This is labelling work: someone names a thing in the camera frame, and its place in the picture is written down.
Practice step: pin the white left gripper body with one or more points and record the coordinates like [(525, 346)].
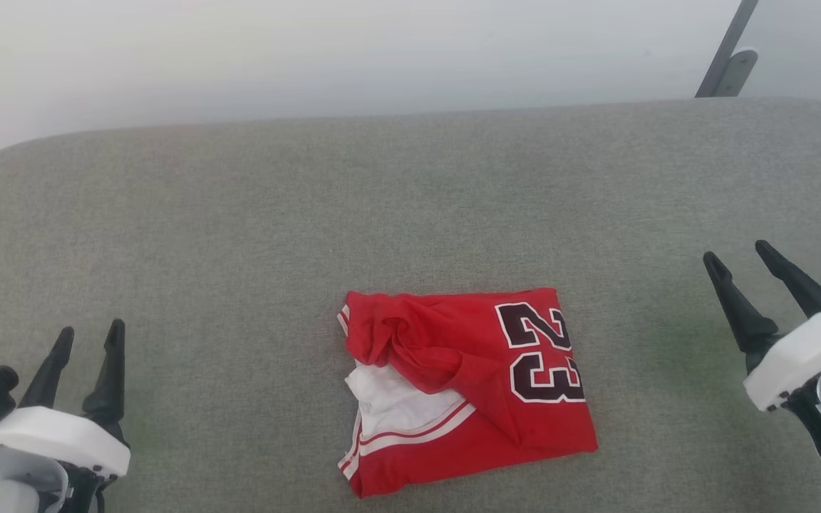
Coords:
[(54, 434)]

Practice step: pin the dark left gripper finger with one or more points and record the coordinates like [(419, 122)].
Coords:
[(50, 374), (111, 385)]

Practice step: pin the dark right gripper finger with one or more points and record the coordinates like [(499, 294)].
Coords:
[(738, 310), (795, 281)]

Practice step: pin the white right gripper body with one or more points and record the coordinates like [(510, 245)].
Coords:
[(802, 356)]

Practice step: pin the red and white basketball jersey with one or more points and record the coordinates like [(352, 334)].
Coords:
[(453, 342)]

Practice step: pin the grey-green fabric sofa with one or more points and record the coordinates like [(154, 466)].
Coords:
[(239, 249)]

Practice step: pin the grey metal bar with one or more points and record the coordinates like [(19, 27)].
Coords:
[(727, 35)]

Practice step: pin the grey metal bracket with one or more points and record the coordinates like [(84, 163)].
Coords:
[(737, 75)]

